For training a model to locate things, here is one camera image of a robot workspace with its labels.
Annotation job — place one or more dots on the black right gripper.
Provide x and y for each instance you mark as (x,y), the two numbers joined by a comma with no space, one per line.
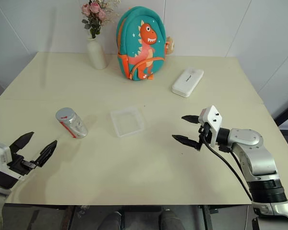
(206,133)

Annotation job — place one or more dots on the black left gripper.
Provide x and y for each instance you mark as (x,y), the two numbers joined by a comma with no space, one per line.
(19,165)

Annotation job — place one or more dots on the small metal jar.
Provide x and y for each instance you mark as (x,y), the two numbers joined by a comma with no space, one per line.
(76,127)

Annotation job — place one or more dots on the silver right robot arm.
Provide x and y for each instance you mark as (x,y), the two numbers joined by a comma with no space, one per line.
(259,153)

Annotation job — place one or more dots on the clear square plastic tray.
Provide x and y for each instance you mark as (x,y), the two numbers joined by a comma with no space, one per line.
(127,122)

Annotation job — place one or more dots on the white rectangular case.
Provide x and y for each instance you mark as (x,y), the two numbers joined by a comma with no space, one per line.
(187,82)

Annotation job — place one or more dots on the black table leg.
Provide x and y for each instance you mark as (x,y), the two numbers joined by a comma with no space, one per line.
(206,216)

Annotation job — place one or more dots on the dark rounded shape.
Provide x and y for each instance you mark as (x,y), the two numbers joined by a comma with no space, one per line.
(112,221)
(170,220)

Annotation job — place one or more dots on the teal dinosaur backpack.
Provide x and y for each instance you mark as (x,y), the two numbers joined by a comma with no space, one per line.
(140,40)

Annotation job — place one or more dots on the white ceramic vase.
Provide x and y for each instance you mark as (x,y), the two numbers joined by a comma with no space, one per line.
(96,56)

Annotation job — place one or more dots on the pink flower bouquet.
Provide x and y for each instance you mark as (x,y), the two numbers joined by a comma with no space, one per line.
(94,14)

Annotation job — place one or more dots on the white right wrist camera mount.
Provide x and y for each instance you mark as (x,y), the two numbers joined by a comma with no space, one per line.
(214,119)

